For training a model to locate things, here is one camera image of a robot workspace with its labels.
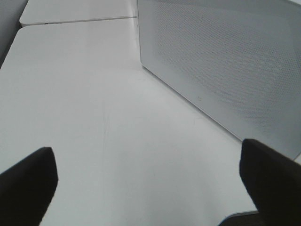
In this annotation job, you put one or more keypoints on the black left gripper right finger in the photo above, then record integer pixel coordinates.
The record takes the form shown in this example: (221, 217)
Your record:
(273, 182)

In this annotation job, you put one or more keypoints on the white microwave door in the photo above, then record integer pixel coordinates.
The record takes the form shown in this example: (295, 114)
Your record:
(238, 61)

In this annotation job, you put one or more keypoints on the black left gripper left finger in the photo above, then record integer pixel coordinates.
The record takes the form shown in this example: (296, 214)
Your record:
(27, 189)

